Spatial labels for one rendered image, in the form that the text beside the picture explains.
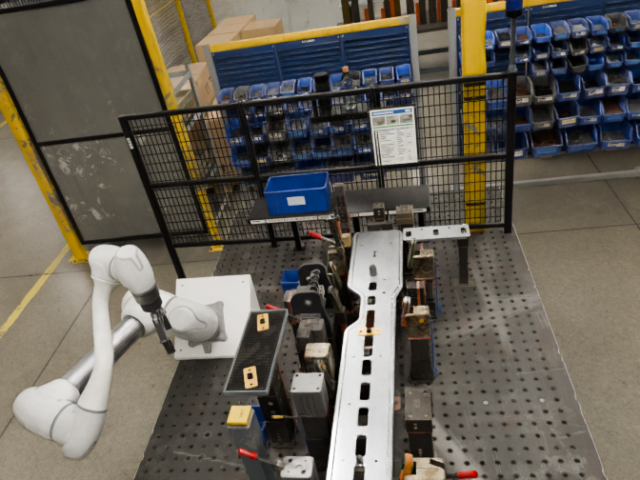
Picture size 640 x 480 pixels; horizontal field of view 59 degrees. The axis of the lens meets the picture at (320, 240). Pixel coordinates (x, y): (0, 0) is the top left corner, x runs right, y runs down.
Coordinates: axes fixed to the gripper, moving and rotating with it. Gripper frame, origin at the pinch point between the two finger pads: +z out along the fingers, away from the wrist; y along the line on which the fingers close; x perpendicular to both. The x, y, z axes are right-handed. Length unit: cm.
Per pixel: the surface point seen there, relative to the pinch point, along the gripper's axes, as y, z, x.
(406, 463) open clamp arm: -85, -2, -56
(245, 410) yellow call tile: -54, -9, -20
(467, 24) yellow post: 51, -62, -158
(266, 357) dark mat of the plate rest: -36.2, -7.9, -31.2
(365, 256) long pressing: 19, 11, -85
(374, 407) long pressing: -57, 9, -58
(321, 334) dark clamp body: -24, 4, -52
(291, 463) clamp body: -69, 2, -28
